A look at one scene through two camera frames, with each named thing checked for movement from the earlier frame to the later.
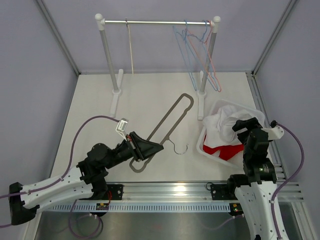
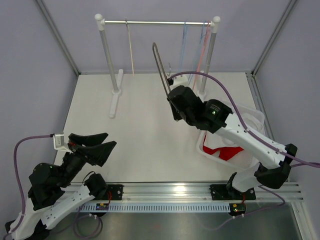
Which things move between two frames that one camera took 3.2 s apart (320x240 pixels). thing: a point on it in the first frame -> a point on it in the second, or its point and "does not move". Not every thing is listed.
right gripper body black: x=249 y=124 -> x=178 y=116
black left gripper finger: x=144 y=148 -> x=88 y=140
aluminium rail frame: x=187 y=192 does not move
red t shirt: x=226 y=152 does not move
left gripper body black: x=125 y=150 -> x=82 y=159
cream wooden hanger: x=130 y=46 does not move
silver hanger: x=142 y=169 -> x=161 y=68
